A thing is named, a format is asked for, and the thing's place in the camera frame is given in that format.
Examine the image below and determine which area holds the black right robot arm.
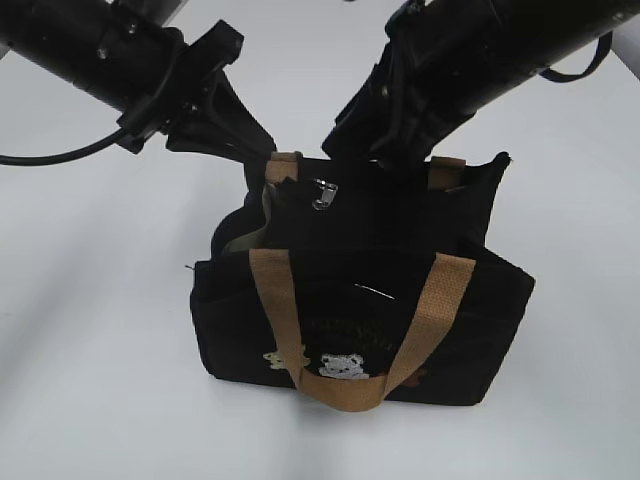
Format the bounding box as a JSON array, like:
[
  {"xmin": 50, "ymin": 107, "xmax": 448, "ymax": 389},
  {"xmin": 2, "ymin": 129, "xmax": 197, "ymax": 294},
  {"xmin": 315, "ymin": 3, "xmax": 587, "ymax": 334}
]
[{"xmin": 322, "ymin": 0, "xmax": 639, "ymax": 171}]

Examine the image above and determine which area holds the black canvas tote bag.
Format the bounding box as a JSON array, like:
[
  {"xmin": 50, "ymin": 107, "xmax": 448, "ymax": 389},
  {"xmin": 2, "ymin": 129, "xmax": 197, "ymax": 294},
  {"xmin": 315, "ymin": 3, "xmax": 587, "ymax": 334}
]
[{"xmin": 190, "ymin": 152, "xmax": 535, "ymax": 412}]

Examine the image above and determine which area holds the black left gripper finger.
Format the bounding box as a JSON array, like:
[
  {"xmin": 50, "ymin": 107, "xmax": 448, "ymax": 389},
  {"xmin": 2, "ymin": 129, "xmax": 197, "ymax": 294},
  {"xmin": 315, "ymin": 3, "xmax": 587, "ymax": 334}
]
[{"xmin": 166, "ymin": 74, "xmax": 277, "ymax": 164}]

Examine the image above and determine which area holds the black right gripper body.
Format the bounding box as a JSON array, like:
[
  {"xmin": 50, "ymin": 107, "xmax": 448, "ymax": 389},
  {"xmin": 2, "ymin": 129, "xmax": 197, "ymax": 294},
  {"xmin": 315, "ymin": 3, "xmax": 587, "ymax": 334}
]
[{"xmin": 322, "ymin": 49, "xmax": 476, "ymax": 171}]

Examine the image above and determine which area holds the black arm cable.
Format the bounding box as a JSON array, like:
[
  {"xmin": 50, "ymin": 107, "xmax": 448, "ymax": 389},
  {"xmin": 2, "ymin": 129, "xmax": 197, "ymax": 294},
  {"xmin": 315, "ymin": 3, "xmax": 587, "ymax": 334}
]
[
  {"xmin": 539, "ymin": 29, "xmax": 612, "ymax": 84},
  {"xmin": 0, "ymin": 39, "xmax": 186, "ymax": 167}
]

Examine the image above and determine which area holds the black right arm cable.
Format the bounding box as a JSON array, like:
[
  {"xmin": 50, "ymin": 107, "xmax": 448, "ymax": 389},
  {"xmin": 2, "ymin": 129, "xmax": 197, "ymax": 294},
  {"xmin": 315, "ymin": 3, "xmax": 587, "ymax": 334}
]
[{"xmin": 539, "ymin": 29, "xmax": 612, "ymax": 84}]

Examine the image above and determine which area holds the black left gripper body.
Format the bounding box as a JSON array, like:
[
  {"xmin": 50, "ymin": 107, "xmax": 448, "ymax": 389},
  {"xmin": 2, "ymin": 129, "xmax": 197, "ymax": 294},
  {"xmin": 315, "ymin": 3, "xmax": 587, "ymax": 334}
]
[{"xmin": 117, "ymin": 20, "xmax": 244, "ymax": 154}]

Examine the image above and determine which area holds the metal zipper pull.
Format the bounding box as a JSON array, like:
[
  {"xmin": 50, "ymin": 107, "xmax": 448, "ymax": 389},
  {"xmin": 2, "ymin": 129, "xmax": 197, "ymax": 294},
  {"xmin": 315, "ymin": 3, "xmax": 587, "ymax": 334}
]
[{"xmin": 311, "ymin": 178, "xmax": 339, "ymax": 211}]

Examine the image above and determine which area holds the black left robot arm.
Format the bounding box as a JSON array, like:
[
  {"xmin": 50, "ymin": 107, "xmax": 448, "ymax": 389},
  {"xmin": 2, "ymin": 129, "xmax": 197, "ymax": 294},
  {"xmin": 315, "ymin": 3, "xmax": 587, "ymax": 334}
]
[{"xmin": 1, "ymin": 1, "xmax": 276, "ymax": 165}]

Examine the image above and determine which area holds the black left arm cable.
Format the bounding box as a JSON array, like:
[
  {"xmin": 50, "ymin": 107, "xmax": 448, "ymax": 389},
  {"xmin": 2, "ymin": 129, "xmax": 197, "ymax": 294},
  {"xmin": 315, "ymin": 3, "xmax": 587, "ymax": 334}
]
[{"xmin": 0, "ymin": 39, "xmax": 186, "ymax": 167}]

